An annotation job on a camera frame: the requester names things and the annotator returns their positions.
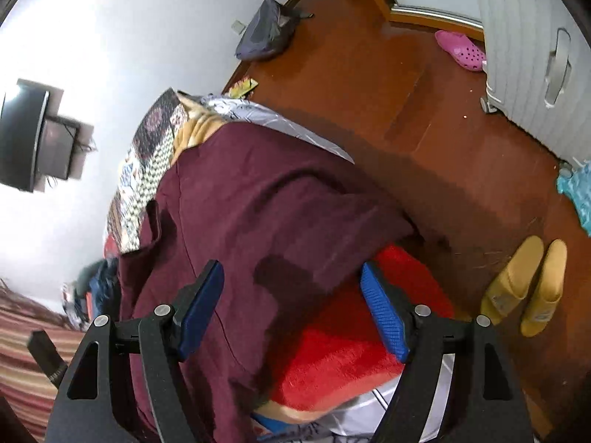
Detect blue jeans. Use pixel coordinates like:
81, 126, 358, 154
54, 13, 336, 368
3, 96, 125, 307
85, 258, 121, 328

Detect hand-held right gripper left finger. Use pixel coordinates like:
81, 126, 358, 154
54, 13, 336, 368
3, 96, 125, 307
44, 259, 225, 443

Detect white ribbed suitcase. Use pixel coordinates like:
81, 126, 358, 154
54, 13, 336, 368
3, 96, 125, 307
466, 0, 591, 167

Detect red fleece blanket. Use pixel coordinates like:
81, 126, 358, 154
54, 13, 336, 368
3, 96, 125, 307
270, 244, 455, 413

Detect striped curtain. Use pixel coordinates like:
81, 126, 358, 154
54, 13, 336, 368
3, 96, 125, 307
0, 277, 88, 443

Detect patchwork patterned bedsheet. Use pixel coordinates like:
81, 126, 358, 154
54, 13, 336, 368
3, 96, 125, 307
104, 89, 195, 254

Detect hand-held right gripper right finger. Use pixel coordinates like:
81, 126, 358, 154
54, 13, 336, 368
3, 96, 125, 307
360, 261, 536, 443

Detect tan plush blanket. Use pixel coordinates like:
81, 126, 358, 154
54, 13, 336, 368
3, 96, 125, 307
173, 95, 232, 160

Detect grey backpack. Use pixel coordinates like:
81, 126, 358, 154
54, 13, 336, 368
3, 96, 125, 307
235, 0, 315, 62

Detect colourful book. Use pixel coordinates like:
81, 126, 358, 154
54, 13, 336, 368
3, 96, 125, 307
224, 78, 259, 99

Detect maroon corduroy garment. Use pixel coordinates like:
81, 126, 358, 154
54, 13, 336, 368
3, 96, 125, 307
116, 122, 416, 443

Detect yellow slipper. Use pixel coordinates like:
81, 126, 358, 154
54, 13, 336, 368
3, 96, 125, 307
521, 239, 568, 337
480, 235, 544, 326

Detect pink clog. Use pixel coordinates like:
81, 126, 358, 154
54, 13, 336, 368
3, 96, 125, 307
435, 30, 488, 72

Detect teal cloth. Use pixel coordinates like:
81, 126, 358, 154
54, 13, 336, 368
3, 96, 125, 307
556, 161, 591, 236

